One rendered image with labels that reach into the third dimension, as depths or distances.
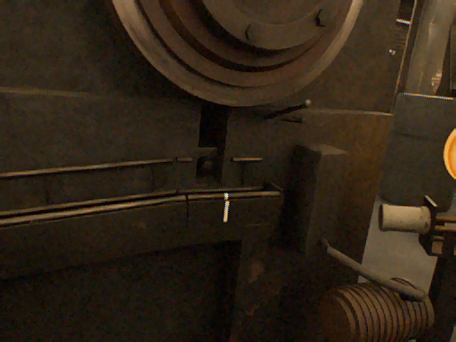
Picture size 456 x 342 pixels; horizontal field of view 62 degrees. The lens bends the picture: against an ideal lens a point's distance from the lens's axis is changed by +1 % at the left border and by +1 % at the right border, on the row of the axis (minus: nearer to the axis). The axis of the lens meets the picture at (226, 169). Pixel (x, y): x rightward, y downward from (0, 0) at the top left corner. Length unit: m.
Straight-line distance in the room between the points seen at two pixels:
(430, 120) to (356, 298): 2.55
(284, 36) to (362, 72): 0.44
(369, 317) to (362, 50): 0.61
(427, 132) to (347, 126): 2.35
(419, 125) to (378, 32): 2.28
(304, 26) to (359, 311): 0.53
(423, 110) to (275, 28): 2.73
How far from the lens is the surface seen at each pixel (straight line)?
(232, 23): 0.58
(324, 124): 0.91
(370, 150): 1.02
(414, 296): 0.86
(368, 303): 0.84
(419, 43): 5.10
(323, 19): 0.64
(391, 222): 0.87
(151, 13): 0.61
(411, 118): 3.31
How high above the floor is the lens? 0.94
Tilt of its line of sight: 15 degrees down
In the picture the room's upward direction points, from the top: 6 degrees clockwise
